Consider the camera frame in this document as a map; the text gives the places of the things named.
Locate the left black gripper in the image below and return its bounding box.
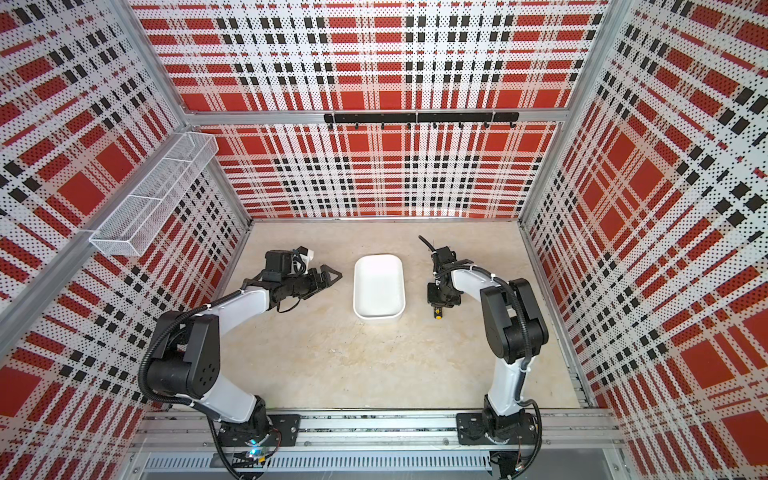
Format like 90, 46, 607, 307
283, 265, 342, 299

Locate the black hook rail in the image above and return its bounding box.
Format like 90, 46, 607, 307
323, 111, 520, 128

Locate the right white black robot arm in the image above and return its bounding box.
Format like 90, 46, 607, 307
419, 237, 549, 446

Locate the white wire mesh shelf basket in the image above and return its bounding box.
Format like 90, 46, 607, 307
89, 132, 218, 257

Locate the white plastic bin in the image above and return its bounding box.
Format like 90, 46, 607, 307
353, 254, 406, 324

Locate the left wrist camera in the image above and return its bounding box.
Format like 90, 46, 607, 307
262, 246, 314, 282

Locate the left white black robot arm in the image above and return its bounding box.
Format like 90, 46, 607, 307
137, 265, 343, 447

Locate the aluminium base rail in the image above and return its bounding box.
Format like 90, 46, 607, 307
119, 409, 631, 480

